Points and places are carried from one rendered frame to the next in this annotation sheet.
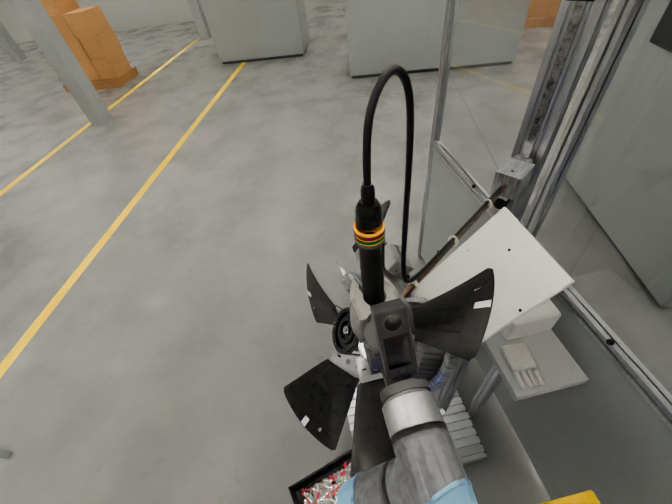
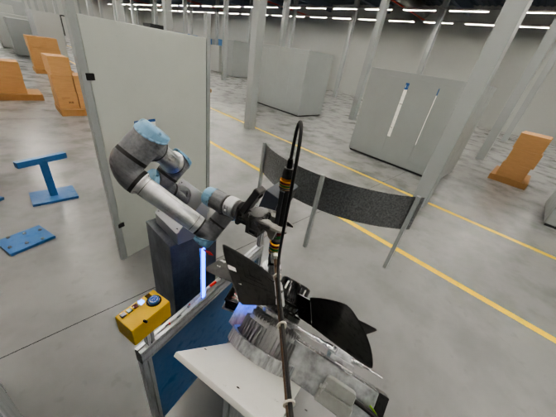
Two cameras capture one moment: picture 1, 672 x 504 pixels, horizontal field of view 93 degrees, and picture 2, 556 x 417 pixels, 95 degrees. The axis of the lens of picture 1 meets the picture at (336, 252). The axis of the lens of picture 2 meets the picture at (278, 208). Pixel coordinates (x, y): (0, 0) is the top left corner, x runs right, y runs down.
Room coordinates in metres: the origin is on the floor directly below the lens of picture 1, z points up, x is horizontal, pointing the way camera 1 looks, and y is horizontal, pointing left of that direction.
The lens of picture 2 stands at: (0.67, -0.66, 1.96)
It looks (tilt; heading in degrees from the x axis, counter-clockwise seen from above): 31 degrees down; 121
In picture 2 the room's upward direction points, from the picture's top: 10 degrees clockwise
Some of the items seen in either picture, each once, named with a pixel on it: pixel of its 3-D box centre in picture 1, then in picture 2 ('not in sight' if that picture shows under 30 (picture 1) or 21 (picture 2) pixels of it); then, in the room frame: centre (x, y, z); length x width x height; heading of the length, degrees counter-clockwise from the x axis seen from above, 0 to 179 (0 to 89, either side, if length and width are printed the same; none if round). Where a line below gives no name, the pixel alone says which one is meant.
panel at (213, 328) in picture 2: not in sight; (213, 329); (-0.05, 0.02, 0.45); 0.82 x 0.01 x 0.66; 95
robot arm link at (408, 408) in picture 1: (413, 412); (232, 208); (0.13, -0.07, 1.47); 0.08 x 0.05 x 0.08; 95
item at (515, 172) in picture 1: (512, 177); not in sight; (0.72, -0.53, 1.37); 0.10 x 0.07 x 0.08; 130
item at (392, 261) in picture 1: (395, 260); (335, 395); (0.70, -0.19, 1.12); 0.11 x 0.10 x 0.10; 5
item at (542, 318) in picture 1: (519, 309); not in sight; (0.56, -0.61, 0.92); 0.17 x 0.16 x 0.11; 95
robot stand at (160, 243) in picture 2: not in sight; (184, 281); (-0.45, 0.11, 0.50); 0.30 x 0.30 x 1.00; 82
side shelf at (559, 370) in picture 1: (518, 339); not in sight; (0.48, -0.59, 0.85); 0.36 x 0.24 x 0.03; 5
